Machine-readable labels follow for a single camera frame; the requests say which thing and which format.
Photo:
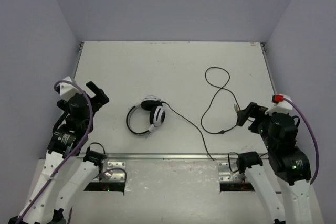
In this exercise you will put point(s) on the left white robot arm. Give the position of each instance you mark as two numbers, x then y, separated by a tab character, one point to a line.
69	135

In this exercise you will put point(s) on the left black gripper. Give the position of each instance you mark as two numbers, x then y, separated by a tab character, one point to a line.
97	98

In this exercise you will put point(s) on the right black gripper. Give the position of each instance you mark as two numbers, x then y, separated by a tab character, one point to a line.
251	110

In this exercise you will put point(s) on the right metal mounting bracket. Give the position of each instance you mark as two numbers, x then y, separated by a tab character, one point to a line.
230	176

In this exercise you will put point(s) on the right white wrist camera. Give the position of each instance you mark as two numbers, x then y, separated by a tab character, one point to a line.
281	104

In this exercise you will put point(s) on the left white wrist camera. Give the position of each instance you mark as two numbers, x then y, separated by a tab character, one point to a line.
66	91

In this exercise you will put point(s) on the white black headphones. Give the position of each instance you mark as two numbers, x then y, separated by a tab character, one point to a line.
156	114

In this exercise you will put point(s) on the metal mounting bracket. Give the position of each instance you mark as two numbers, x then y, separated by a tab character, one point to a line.
113	172
230	176

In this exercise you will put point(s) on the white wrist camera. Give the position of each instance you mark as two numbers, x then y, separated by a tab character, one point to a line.
66	91
281	104

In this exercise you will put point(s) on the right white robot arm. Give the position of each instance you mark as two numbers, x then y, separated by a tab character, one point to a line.
293	173

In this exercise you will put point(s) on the left metal mounting bracket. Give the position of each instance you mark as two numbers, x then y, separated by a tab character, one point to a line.
113	172

